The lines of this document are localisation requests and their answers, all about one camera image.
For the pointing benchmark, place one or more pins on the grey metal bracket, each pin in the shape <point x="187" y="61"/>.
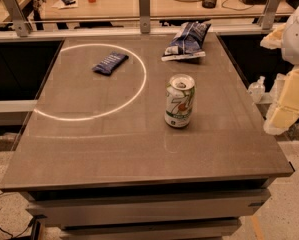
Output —
<point x="267" y="19"/>
<point x="144" y="16"/>
<point x="20" y="22"/>

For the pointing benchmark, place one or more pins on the grey metal bracket right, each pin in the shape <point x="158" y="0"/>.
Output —
<point x="267" y="19"/>

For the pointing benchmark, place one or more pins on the grey metal bracket left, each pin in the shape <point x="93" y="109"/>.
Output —
<point x="20" y="22"/>

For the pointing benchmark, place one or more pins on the grey metal bracket middle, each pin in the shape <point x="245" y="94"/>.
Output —
<point x="144" y="16"/>

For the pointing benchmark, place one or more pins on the blue white chip bag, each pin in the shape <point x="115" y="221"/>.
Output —
<point x="187" y="43"/>

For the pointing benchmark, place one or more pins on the white green 7up can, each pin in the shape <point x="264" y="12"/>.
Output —
<point x="180" y="93"/>

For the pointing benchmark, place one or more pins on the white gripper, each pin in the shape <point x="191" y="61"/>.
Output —
<point x="298" y="40"/>

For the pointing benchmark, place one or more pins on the black mesh pen cup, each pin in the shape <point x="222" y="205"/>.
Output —
<point x="209" y="4"/>

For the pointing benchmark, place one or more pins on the dark blue snack bar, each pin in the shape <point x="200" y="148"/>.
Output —
<point x="110" y="63"/>

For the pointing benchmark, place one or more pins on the clear plastic bottle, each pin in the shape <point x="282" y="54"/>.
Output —
<point x="257" y="89"/>

